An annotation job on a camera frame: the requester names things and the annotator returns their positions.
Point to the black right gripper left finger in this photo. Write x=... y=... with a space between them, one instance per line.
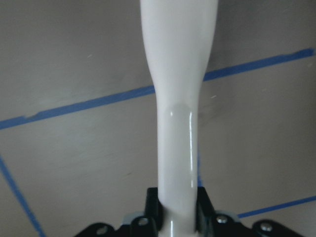
x=152 y=217

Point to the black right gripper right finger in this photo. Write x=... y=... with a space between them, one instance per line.
x=210 y=221

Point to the beige plastic dustpan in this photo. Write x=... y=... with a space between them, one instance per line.
x=178 y=36

